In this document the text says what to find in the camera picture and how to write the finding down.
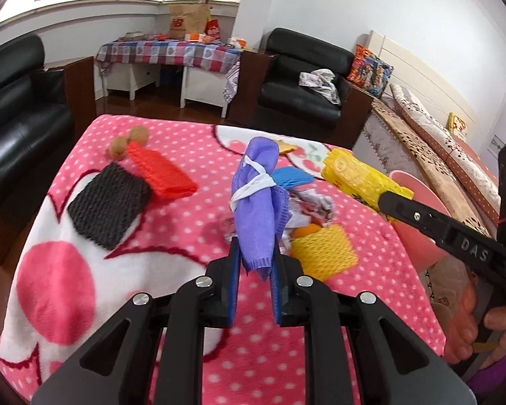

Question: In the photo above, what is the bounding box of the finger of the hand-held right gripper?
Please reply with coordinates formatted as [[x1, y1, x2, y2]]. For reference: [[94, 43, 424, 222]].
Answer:
[[376, 191, 453, 246]]

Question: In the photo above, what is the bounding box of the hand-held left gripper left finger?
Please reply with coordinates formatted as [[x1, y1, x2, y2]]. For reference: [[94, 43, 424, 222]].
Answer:
[[31, 236, 243, 405]]

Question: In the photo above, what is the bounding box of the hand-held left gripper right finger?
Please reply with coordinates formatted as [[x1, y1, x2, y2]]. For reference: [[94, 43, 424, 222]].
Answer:
[[270, 242, 475, 405]]

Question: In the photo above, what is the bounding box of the pink plastic bucket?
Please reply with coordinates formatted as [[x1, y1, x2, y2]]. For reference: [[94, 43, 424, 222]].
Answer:
[[387, 169, 453, 271]]

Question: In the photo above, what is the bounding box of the purple cloth bundle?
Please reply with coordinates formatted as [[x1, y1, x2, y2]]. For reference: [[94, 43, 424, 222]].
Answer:
[[230, 136, 290, 282]]

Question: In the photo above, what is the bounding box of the large yellow foam net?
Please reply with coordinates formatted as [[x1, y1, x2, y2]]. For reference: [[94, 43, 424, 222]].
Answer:
[[320, 148, 415, 222]]

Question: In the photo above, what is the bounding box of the black foam net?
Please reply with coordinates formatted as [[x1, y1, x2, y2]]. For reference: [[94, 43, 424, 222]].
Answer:
[[66, 162, 153, 251]]

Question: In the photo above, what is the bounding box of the person's right forearm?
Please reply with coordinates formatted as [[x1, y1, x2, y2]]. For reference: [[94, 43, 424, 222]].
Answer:
[[466, 340, 506, 405]]

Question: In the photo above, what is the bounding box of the person's right hand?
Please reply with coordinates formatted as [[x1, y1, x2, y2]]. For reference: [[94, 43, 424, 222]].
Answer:
[[444, 282, 506, 364]]

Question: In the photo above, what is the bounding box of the brown patterned bed blanket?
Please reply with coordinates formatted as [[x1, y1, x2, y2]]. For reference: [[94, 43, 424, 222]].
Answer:
[[371, 97, 492, 239]]

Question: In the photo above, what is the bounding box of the small yellow foam net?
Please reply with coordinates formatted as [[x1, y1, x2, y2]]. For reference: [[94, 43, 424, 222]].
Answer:
[[290, 223, 359, 281]]

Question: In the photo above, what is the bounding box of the orange citrus piece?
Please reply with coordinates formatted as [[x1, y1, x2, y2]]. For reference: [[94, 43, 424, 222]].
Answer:
[[293, 223, 323, 239]]

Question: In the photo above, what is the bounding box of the white floral quilt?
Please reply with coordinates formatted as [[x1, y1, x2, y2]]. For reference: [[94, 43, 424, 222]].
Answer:
[[390, 83, 502, 216]]

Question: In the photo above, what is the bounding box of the grey quilted bed cover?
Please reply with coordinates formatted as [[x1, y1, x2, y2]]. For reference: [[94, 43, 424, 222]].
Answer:
[[353, 101, 426, 178]]

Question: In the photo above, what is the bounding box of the crumpled printed wrapper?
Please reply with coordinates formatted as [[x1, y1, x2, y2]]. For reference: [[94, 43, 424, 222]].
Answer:
[[278, 189, 336, 254]]

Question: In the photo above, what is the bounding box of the pink polka dot blanket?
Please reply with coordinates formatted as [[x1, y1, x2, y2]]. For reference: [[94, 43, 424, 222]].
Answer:
[[0, 114, 448, 405]]

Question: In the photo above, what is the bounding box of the yellow printed pillow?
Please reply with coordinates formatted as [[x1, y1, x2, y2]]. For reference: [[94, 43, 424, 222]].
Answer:
[[447, 112, 469, 138]]

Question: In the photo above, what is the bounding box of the blue foam net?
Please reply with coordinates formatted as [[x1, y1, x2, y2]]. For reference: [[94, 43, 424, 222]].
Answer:
[[272, 166, 321, 189]]

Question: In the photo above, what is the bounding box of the red foam net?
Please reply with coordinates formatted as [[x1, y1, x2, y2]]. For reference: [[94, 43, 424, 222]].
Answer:
[[128, 141, 198, 199]]

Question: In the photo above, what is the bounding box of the colourful printed pillow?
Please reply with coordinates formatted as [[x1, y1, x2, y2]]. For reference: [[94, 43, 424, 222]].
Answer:
[[346, 44, 395, 98]]

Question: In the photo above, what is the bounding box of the white bed headboard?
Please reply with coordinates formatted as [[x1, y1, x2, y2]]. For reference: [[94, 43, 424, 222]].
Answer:
[[369, 29, 479, 127]]

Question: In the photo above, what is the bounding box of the black leather armchair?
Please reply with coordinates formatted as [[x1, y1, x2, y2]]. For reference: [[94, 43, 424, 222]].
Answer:
[[228, 27, 376, 150]]

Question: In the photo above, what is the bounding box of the crumpled patterned cloth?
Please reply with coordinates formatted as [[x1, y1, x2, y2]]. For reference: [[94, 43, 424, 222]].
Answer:
[[299, 68, 342, 106]]

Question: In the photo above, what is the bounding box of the white desk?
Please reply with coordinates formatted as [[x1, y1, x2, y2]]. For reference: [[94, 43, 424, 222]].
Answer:
[[105, 64, 230, 119]]

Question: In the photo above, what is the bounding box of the checkered tablecloth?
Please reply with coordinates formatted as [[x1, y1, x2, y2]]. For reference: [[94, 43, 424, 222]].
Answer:
[[95, 38, 243, 103]]

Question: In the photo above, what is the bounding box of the brown wooden side cabinet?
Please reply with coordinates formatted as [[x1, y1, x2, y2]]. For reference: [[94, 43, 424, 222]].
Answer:
[[44, 56, 96, 136]]

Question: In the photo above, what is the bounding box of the brown paper bag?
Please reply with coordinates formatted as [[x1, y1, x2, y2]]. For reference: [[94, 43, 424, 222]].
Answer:
[[169, 3, 210, 41]]

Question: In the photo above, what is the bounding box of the black leather sofa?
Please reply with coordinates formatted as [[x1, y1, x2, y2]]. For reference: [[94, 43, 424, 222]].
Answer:
[[0, 34, 74, 266]]

